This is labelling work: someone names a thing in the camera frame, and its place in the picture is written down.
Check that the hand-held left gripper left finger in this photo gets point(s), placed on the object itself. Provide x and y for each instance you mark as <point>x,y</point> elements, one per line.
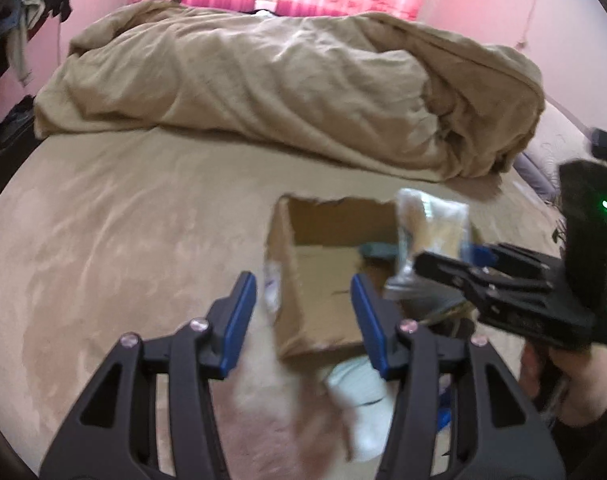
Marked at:
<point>238,325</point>

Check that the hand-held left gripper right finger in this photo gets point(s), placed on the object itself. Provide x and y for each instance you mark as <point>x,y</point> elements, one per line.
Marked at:
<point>371,332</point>

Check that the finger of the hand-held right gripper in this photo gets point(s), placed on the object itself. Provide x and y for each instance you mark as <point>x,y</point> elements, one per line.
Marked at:
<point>463,275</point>
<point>508,255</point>

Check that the clear plastic packet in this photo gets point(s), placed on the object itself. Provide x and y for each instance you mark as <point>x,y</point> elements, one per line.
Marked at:
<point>433,230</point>

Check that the brown cardboard box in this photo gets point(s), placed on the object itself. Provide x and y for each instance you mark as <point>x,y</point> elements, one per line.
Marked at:
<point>323,285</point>

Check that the person's right forearm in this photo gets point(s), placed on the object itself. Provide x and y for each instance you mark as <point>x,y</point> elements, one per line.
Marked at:
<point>593,440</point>

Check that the person's right hand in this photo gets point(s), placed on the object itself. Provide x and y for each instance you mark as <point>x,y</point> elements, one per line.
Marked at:
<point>578,385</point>

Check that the pale green cloth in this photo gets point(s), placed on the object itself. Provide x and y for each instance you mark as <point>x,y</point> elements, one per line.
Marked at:
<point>358,382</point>

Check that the dark green item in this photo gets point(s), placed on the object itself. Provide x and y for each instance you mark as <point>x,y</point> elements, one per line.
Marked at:
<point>379,252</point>

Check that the pale lavender pillow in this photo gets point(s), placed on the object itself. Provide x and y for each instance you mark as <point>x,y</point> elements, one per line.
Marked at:
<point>553,150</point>

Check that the beige bed sheet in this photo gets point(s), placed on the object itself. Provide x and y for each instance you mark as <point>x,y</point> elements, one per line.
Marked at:
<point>108,240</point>

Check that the beige duvet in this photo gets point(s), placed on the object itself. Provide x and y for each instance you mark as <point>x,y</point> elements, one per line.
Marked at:
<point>283,85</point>

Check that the black bag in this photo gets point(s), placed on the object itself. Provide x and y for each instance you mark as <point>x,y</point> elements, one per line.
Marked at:
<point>5,150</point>

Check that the hanging dark clothes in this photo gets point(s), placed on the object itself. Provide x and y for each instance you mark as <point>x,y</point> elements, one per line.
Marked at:
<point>18,15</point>

